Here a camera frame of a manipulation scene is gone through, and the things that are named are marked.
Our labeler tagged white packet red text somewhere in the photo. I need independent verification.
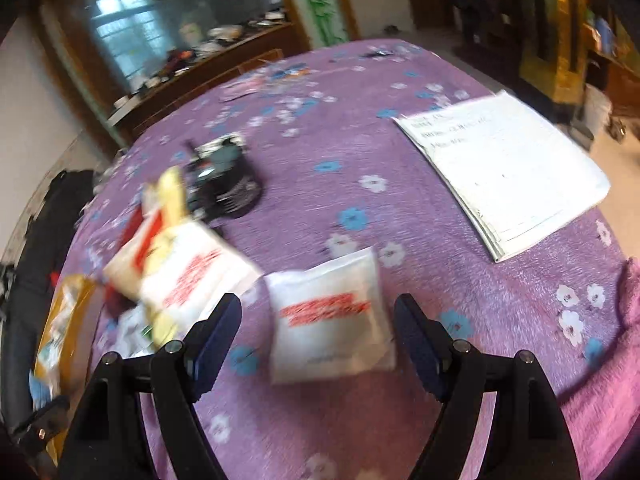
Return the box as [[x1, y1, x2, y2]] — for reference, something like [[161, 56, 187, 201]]
[[266, 247, 396, 385]]

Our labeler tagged white labelled flat packet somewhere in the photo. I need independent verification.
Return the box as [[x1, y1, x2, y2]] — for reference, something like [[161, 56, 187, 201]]
[[113, 304, 154, 359]]

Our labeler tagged yellow rimmed storage box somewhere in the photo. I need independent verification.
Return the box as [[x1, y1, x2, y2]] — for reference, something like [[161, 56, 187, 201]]
[[28, 273, 101, 461]]

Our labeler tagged dark red packet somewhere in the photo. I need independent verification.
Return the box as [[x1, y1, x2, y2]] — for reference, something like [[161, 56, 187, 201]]
[[103, 205, 144, 318]]

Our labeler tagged yellow snack bag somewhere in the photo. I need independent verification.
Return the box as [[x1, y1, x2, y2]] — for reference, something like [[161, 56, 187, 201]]
[[140, 220, 262, 347]]

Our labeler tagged white red printed bag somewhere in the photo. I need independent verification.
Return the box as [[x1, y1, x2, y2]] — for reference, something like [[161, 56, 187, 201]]
[[134, 184, 164, 290]]

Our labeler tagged black electric motor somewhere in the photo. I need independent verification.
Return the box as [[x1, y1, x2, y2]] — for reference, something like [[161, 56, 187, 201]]
[[184, 134, 264, 223]]

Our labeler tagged white paper notebook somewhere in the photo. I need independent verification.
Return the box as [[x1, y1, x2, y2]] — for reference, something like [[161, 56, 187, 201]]
[[395, 91, 611, 262]]

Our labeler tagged black sofa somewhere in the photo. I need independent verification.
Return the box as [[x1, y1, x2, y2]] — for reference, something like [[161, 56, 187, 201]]
[[1, 170, 93, 428]]

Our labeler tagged purple floral tablecloth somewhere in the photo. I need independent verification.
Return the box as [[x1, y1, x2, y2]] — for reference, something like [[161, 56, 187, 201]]
[[64, 40, 632, 479]]

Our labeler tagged pink pouch far table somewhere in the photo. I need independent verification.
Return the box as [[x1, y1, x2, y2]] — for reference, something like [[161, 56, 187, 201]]
[[220, 74, 267, 102]]

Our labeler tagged blue item far table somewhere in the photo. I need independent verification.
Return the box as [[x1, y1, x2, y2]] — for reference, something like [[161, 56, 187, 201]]
[[270, 63, 311, 80]]

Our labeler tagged black pen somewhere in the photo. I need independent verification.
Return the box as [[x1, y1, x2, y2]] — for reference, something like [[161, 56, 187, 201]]
[[361, 49, 395, 58]]

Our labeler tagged wooden sideboard cabinet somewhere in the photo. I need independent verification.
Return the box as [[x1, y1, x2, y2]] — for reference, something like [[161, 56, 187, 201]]
[[37, 0, 307, 154]]

